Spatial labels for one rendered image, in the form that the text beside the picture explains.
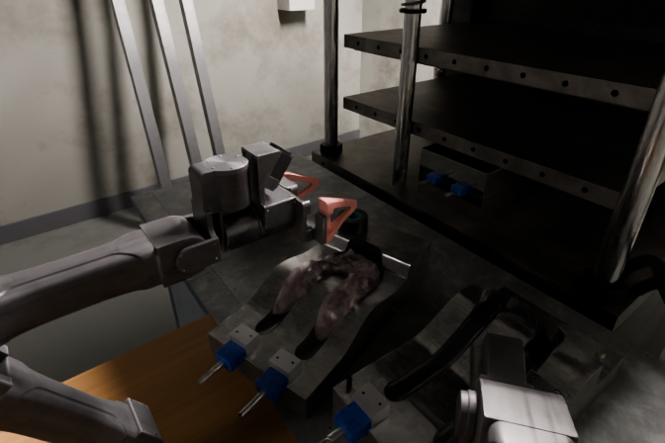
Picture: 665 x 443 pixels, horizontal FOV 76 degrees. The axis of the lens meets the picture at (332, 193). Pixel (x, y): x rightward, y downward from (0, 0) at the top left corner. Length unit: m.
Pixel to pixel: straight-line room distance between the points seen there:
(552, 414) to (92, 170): 3.07
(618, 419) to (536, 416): 0.61
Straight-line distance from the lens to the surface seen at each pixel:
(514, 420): 0.39
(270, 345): 0.91
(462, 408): 0.41
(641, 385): 1.09
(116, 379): 1.01
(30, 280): 0.54
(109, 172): 3.27
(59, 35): 3.05
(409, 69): 1.49
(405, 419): 0.77
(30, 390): 0.61
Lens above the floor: 1.52
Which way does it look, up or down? 28 degrees down
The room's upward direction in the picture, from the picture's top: straight up
